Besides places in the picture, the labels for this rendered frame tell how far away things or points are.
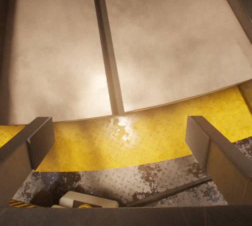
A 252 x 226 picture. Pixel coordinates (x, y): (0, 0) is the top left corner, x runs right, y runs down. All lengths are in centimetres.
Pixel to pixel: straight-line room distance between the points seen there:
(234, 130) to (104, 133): 65
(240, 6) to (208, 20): 10
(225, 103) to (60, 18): 85
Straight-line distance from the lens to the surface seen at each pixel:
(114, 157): 96
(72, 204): 94
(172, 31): 70
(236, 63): 72
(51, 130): 17
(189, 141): 17
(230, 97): 103
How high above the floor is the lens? 93
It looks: 81 degrees down
